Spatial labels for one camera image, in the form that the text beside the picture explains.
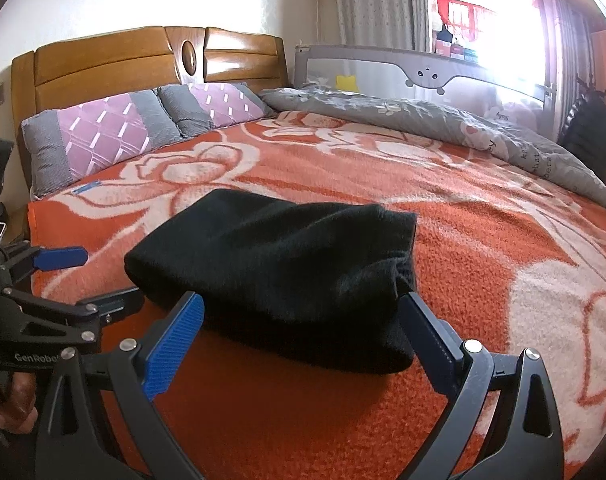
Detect grey curtain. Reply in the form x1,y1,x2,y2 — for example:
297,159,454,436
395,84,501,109
336,0,431,52

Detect black jacket hanging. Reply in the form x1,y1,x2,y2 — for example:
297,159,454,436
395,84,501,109
559,89,606,181

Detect person's left hand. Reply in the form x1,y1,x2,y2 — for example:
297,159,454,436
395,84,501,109
0,373,38,434

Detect grey floral quilt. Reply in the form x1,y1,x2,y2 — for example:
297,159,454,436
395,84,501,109
260,86,606,208

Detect orange floral blanket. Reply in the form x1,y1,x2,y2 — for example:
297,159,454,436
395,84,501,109
28,112,606,479

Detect yellow toy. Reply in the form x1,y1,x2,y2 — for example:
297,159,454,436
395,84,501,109
335,75,359,93

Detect wooden headboard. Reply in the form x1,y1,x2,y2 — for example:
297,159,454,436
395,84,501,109
11,26,290,185

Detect black pants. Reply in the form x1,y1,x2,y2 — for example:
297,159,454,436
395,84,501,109
124,188,418,374

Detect pink grey pillow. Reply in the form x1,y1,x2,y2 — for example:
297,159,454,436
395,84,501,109
155,82,274,139
21,90,181,197

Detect pink grey pillow far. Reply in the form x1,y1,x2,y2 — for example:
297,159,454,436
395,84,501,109
155,82,274,139

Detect grey bed guard rail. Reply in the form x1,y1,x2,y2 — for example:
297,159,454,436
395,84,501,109
293,44,558,141

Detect pink grey pillow near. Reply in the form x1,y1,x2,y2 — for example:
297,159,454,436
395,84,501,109
21,90,181,197

